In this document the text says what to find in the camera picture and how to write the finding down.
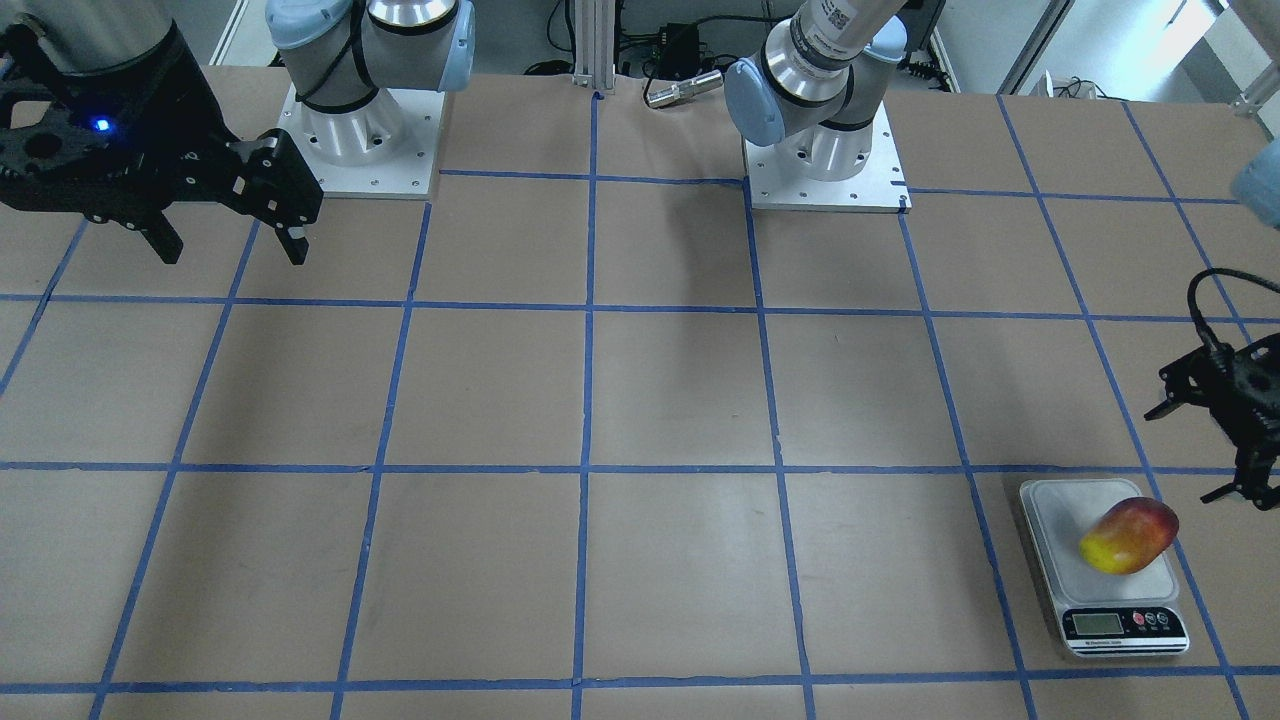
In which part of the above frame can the red yellow mango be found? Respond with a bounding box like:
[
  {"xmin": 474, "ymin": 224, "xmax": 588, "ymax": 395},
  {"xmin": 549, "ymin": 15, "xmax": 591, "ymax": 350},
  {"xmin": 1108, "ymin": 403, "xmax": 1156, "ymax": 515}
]
[{"xmin": 1078, "ymin": 497, "xmax": 1181, "ymax": 575}]

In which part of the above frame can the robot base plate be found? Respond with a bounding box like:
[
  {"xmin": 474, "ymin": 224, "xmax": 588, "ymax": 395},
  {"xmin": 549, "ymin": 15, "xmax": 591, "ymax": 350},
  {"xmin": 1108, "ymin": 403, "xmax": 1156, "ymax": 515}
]
[
  {"xmin": 278, "ymin": 87, "xmax": 451, "ymax": 200},
  {"xmin": 742, "ymin": 105, "xmax": 911, "ymax": 213}
]

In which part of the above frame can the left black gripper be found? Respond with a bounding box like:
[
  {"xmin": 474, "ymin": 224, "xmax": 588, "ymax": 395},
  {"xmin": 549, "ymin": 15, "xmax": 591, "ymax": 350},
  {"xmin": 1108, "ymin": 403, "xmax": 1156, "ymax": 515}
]
[{"xmin": 1146, "ymin": 334, "xmax": 1279, "ymax": 509}]

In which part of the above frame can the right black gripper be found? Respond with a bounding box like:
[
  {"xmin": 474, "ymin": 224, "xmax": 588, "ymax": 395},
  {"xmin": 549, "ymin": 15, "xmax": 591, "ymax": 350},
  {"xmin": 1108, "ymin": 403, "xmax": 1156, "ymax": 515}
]
[{"xmin": 3, "ymin": 24, "xmax": 323, "ymax": 266}]

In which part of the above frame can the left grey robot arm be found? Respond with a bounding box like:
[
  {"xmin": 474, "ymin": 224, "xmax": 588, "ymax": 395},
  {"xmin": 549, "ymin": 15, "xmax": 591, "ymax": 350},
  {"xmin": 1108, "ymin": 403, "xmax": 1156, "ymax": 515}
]
[{"xmin": 724, "ymin": 1, "xmax": 1279, "ymax": 510}]

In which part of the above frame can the aluminium frame post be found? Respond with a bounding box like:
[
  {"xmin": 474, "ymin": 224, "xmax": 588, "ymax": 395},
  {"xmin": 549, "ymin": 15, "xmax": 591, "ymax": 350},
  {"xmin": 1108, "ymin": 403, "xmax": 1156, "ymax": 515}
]
[{"xmin": 564, "ymin": 1, "xmax": 618, "ymax": 99}]

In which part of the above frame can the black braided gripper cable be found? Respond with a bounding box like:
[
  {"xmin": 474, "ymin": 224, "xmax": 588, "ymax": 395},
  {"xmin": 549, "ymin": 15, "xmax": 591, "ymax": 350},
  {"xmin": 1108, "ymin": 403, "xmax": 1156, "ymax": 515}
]
[{"xmin": 1187, "ymin": 266, "xmax": 1280, "ymax": 361}]

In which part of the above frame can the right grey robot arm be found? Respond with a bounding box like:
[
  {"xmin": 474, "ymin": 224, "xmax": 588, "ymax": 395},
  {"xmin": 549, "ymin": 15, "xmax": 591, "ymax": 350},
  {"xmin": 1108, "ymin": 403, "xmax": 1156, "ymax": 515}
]
[{"xmin": 3, "ymin": 1, "xmax": 475, "ymax": 265}]

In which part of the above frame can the silver digital kitchen scale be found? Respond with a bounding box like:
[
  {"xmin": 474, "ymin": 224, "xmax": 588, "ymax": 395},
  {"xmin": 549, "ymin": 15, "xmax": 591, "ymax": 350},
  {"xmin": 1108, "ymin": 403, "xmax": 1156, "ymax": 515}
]
[{"xmin": 1019, "ymin": 478, "xmax": 1190, "ymax": 659}]

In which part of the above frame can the silver metal cylinder connector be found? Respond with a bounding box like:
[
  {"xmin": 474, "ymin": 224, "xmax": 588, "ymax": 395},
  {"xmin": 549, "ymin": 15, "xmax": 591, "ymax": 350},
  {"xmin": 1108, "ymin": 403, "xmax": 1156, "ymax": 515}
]
[{"xmin": 644, "ymin": 70, "xmax": 724, "ymax": 110}]

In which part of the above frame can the black power adapter box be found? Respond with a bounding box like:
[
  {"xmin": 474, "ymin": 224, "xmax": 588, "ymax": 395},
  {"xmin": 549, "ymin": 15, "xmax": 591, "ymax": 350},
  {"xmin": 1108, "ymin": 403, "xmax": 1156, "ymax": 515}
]
[{"xmin": 653, "ymin": 23, "xmax": 701, "ymax": 79}]

